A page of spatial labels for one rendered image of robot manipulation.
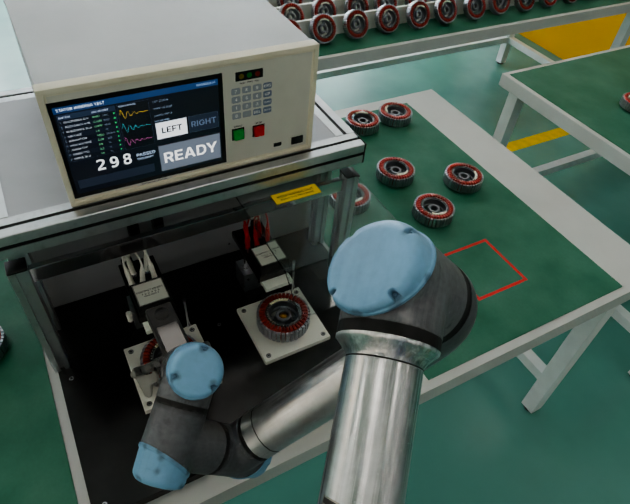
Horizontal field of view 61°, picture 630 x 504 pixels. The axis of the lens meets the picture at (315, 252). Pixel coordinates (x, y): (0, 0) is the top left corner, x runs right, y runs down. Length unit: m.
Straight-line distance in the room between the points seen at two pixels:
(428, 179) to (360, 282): 1.10
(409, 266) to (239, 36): 0.55
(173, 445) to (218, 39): 0.62
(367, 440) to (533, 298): 0.91
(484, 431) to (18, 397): 1.46
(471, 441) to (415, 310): 1.47
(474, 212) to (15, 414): 1.19
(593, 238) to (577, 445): 0.81
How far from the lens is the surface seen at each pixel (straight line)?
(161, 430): 0.77
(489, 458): 2.00
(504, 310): 1.34
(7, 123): 1.19
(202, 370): 0.75
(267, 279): 1.10
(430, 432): 1.98
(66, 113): 0.86
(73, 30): 1.00
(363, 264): 0.57
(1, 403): 1.20
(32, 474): 1.11
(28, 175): 1.04
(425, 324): 0.57
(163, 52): 0.91
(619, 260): 1.62
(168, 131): 0.91
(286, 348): 1.12
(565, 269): 1.51
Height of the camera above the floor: 1.71
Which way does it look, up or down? 45 degrees down
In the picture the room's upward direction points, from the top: 6 degrees clockwise
